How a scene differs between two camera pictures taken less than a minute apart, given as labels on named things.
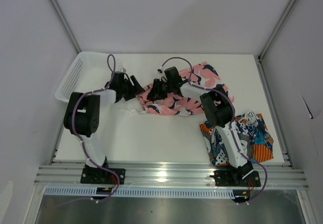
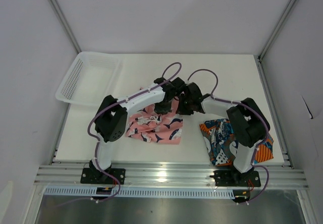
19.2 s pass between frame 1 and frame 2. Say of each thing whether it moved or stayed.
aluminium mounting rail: stayed
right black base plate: stayed
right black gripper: moved
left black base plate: stayed
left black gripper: moved
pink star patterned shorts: moved
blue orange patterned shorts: stayed
